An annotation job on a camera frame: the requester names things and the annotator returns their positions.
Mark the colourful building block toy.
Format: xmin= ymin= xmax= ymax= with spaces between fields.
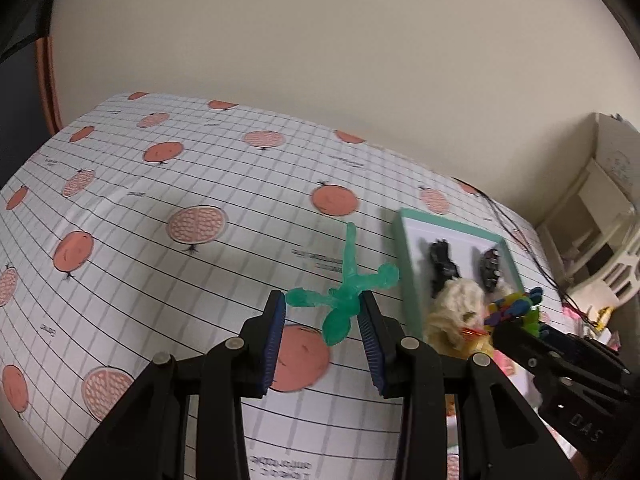
xmin=484 ymin=287 xmax=544 ymax=337

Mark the cream knitted scrunchie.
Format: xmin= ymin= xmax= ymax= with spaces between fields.
xmin=423 ymin=278 xmax=485 ymax=359

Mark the green translucent plastic figure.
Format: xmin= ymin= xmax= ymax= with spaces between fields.
xmin=285 ymin=222 xmax=399 ymax=347

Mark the yellow snack cracker packet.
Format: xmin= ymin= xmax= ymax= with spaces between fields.
xmin=460 ymin=328 xmax=494 ymax=359

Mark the white shelf furniture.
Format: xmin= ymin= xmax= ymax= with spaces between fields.
xmin=536 ymin=113 xmax=639 ymax=318

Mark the black toy car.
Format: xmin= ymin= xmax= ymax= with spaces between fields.
xmin=478 ymin=248 xmax=501 ymax=292

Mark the black monster figurine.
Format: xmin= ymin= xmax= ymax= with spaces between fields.
xmin=428 ymin=240 xmax=460 ymax=298

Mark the teal white storage box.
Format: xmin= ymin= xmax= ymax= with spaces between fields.
xmin=389 ymin=207 xmax=532 ymax=411

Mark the fruit pattern grid tablecloth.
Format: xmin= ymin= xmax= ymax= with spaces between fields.
xmin=1 ymin=93 xmax=548 ymax=479

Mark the black cable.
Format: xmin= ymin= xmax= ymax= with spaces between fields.
xmin=451 ymin=176 xmax=601 ymax=331

